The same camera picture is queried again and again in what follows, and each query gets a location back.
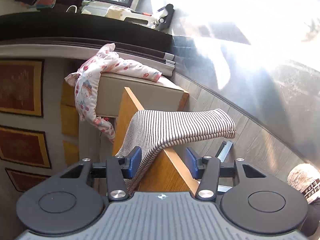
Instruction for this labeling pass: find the striped knit garment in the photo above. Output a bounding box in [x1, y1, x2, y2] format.
[117, 108, 236, 194]

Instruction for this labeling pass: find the yellow cushion left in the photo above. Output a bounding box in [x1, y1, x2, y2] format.
[62, 140, 79, 166]

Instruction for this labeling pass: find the yellow cushion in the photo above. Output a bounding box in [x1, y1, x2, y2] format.
[62, 140, 79, 166]
[60, 105, 79, 137]
[61, 81, 75, 107]

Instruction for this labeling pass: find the beige sofa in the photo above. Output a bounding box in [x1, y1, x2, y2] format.
[79, 73, 189, 162]

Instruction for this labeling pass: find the yellow cushion middle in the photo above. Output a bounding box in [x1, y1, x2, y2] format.
[60, 105, 79, 137]

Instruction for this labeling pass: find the yellow cushion right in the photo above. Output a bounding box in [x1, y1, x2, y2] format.
[61, 81, 75, 107]

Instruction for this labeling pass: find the red gold framed picture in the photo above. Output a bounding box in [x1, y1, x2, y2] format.
[1, 126, 52, 169]
[1, 59, 44, 118]

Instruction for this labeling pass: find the floral pink white blanket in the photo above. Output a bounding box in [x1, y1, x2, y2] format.
[65, 43, 162, 142]

